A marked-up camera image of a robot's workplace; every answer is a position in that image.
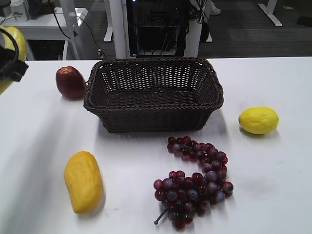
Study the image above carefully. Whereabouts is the red grape bunch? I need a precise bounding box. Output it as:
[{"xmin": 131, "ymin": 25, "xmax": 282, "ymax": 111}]
[{"xmin": 153, "ymin": 136, "xmax": 234, "ymax": 231}]

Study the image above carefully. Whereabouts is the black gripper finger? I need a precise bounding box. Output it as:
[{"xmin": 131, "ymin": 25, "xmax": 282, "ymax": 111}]
[{"xmin": 0, "ymin": 27, "xmax": 29, "ymax": 82}]

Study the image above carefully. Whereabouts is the red apple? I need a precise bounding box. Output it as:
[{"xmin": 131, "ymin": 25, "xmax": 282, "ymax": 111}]
[{"xmin": 56, "ymin": 66, "xmax": 86, "ymax": 99}]

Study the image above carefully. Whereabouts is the yellow banana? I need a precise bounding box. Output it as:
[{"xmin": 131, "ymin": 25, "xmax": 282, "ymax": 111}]
[{"xmin": 0, "ymin": 25, "xmax": 28, "ymax": 95}]

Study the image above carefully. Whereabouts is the yellow lemon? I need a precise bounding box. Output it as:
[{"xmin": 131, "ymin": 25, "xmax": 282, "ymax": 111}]
[{"xmin": 238, "ymin": 107, "xmax": 279, "ymax": 135}]

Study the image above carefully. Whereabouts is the orange yellow mango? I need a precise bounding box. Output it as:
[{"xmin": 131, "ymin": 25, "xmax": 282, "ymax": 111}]
[{"xmin": 64, "ymin": 151, "xmax": 104, "ymax": 215}]

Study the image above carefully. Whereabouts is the white desk leg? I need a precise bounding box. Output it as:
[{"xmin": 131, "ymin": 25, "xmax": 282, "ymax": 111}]
[{"xmin": 104, "ymin": 0, "xmax": 130, "ymax": 59}]

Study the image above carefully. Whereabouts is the white paper cup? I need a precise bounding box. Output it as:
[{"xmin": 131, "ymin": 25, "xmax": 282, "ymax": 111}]
[{"xmin": 10, "ymin": 0, "xmax": 29, "ymax": 22}]

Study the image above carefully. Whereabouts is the dark brown wicker basket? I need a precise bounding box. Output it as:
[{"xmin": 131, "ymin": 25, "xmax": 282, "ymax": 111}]
[{"xmin": 83, "ymin": 57, "xmax": 224, "ymax": 133}]

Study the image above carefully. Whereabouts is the black equipment rack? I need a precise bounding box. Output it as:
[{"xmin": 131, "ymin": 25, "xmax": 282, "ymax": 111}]
[{"xmin": 126, "ymin": 0, "xmax": 190, "ymax": 57}]

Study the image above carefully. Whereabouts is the white desk foot right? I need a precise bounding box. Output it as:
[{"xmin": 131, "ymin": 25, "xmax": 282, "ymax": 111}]
[{"xmin": 257, "ymin": 0, "xmax": 283, "ymax": 27}]

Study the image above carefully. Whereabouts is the white side table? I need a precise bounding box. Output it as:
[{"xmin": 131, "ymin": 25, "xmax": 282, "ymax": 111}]
[{"xmin": 1, "ymin": 7, "xmax": 98, "ymax": 60}]

